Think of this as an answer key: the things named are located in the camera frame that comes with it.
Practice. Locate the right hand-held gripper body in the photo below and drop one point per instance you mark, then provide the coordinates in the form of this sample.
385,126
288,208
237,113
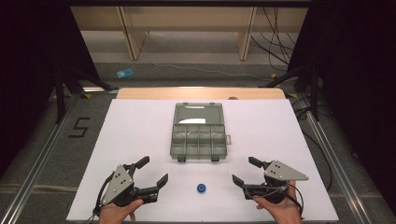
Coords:
280,175

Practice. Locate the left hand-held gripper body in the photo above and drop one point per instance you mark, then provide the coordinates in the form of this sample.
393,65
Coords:
120,183

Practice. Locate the grey plastic compartment box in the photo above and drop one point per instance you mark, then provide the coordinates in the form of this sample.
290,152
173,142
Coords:
198,137

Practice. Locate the person's left hand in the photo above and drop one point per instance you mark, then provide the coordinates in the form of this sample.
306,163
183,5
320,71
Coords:
115,214

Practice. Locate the person's right hand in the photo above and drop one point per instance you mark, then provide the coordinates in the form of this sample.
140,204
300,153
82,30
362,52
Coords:
281,213

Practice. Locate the white table sheet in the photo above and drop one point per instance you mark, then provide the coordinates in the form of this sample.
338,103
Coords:
140,137

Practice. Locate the yellow tape piece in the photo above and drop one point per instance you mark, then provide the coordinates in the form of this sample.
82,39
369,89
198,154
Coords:
293,95
273,76
87,96

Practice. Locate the black metal stand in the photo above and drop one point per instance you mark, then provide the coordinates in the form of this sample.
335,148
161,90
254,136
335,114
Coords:
313,96
59,96

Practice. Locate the wooden table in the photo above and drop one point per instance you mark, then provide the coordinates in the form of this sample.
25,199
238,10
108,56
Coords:
199,93

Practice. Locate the blue card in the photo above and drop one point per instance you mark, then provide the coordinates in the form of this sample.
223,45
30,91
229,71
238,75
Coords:
125,73

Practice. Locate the dark curtain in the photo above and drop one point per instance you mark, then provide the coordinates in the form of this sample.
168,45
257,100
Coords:
28,77
361,77

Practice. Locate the light wooden shelf unit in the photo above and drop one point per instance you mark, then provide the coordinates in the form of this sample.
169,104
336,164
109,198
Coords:
186,18

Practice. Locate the aluminium floor rail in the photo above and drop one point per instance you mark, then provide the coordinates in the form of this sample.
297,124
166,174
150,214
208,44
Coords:
339,174
34,169

